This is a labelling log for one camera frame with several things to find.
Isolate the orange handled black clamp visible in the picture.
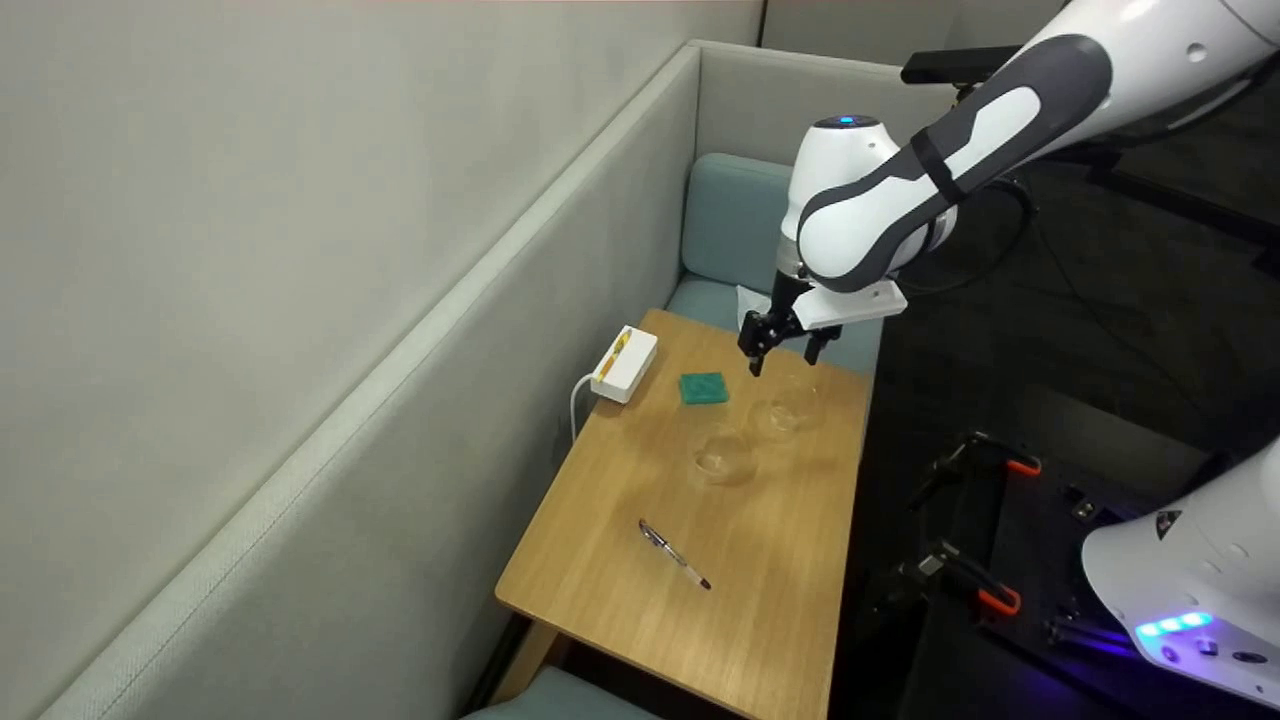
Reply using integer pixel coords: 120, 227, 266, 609
893, 537, 1032, 625
915, 427, 1048, 514

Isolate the white power strip box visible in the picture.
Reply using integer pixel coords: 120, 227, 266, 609
584, 326, 663, 408

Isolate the wooden table leg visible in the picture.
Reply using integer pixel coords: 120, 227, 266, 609
483, 617, 569, 713

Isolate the teal bench backrest cushion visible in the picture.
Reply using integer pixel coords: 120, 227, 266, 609
676, 150, 804, 294

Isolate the green sponge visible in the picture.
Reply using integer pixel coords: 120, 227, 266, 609
676, 369, 732, 411

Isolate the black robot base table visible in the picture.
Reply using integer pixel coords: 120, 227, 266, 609
852, 374, 1280, 720

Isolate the clear glass cup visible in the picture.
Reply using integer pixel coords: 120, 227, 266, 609
747, 388, 819, 448
688, 427, 766, 492

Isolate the black pen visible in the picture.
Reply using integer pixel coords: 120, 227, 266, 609
634, 514, 719, 596

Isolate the long grey padded booth panel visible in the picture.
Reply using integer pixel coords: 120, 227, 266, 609
34, 36, 710, 720

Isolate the yellow pen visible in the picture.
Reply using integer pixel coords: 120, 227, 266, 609
595, 331, 640, 384

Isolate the white power cord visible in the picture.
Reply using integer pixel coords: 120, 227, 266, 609
569, 369, 599, 448

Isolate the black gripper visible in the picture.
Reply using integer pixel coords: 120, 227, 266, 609
738, 269, 848, 382

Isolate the short grey padded booth panel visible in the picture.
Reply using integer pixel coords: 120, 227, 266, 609
694, 36, 946, 185

